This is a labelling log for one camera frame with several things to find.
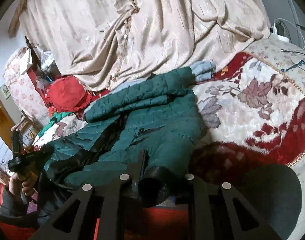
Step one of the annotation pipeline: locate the teal quilted puffer jacket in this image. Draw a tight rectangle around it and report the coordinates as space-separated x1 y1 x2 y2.
37 65 208 221

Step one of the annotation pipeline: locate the person's left hand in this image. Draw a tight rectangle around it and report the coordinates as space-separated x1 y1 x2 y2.
8 171 38 203

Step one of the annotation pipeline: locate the green knit garment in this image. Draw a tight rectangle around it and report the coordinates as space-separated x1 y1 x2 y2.
38 112 73 137

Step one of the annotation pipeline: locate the framed picture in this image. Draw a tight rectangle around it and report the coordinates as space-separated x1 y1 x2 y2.
1 84 11 99

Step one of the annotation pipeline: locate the red ruffled cushion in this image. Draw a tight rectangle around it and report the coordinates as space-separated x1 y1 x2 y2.
44 76 93 113

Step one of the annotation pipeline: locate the floral plush bed blanket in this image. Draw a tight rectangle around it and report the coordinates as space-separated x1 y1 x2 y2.
32 38 305 240

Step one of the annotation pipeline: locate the light blue fleece garment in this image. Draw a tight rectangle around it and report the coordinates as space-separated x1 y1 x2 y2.
84 60 217 113

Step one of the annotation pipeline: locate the beige satin curtain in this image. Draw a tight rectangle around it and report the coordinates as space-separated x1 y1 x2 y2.
8 0 271 91

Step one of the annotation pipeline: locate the white power strip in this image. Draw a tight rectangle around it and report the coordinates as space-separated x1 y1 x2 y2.
271 20 292 43

